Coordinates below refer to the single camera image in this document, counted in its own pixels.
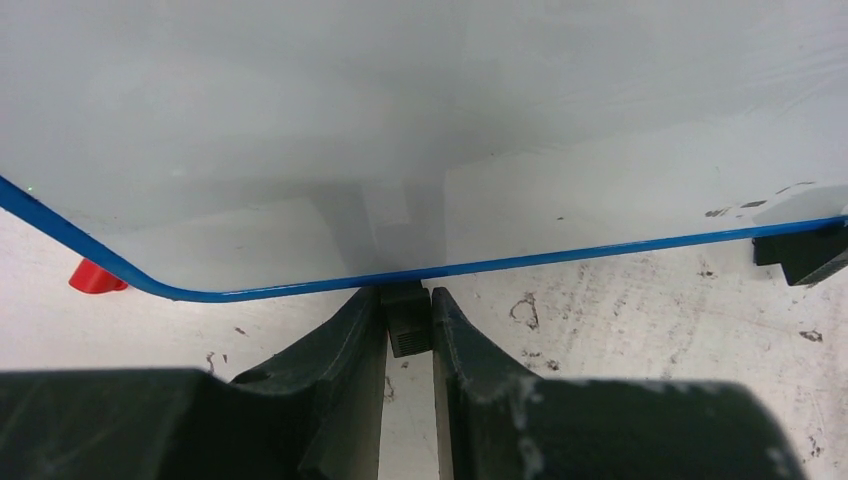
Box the blue-framed whiteboard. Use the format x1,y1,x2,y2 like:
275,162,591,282
1,1,847,302

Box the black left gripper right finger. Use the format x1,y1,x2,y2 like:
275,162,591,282
432,287,804,479

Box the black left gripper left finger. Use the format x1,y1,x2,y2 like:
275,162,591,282
1,287,387,479

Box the black whiteboard foot clip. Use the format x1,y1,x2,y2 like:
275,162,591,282
752,225,847,286
378,281,432,358

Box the red marker cap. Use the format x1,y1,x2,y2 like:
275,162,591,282
68,258,128,295

